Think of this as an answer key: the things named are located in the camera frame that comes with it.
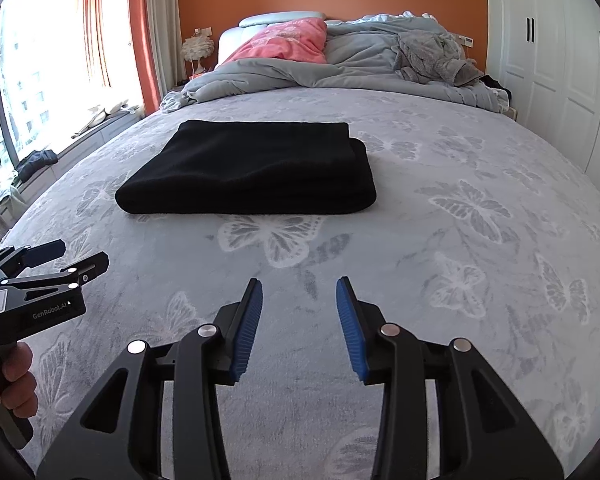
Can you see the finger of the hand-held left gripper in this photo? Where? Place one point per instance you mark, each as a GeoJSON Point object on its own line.
{"type": "Point", "coordinates": [87, 265]}
{"type": "Point", "coordinates": [42, 252]}

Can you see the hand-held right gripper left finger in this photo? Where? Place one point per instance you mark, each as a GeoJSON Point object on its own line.
{"type": "Point", "coordinates": [245, 330]}

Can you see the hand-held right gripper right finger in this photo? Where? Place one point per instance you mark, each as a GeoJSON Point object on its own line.
{"type": "Point", "coordinates": [352, 330]}

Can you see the black pants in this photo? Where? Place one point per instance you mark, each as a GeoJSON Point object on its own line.
{"type": "Point", "coordinates": [250, 170]}

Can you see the person's left hand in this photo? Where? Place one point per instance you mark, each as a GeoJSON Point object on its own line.
{"type": "Point", "coordinates": [22, 375]}

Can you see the dark clothes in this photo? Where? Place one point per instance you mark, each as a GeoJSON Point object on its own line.
{"type": "Point", "coordinates": [37, 162]}

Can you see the grey butterfly blanket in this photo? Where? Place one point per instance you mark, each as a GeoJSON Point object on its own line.
{"type": "Point", "coordinates": [430, 260]}

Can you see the pale cloth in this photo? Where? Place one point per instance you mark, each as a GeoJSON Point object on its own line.
{"type": "Point", "coordinates": [107, 112]}

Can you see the window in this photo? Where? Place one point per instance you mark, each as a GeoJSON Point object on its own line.
{"type": "Point", "coordinates": [30, 60]}

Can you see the orange curtain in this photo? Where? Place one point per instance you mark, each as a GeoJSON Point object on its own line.
{"type": "Point", "coordinates": [145, 35]}

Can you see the white feather lamp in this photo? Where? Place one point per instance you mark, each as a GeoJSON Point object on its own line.
{"type": "Point", "coordinates": [197, 50]}

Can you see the pink garment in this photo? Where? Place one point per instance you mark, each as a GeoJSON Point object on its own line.
{"type": "Point", "coordinates": [285, 40]}

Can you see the white wardrobe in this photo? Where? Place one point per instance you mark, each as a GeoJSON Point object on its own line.
{"type": "Point", "coordinates": [545, 60]}

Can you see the white wall switch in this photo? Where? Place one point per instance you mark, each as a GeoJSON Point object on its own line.
{"type": "Point", "coordinates": [465, 40]}

